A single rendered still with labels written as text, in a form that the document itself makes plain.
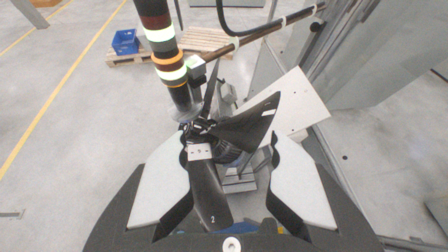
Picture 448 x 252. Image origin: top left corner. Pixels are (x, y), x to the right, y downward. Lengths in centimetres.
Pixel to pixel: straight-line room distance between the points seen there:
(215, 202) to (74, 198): 199
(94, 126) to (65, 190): 86
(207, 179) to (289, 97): 45
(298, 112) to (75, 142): 264
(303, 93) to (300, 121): 11
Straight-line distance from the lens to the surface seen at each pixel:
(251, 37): 34
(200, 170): 52
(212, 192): 51
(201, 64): 24
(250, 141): 29
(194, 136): 51
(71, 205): 233
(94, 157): 238
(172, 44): 20
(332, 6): 68
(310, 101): 57
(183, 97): 25
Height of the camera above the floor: 169
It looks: 59 degrees down
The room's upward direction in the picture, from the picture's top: 5 degrees clockwise
